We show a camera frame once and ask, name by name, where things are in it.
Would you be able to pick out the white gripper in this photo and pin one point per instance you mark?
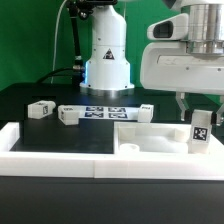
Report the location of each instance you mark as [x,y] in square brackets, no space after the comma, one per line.
[186,55]

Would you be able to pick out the white square tabletop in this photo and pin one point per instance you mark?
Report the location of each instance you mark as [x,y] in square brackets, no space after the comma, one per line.
[161,142]

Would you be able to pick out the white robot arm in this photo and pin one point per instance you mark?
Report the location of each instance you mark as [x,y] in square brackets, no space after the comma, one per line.
[107,71]

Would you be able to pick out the white U-shaped obstacle fence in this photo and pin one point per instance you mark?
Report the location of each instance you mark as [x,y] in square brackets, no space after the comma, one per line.
[83,165]

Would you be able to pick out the white strip with AprilTags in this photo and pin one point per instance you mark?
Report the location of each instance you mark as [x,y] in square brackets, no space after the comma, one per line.
[103,112]

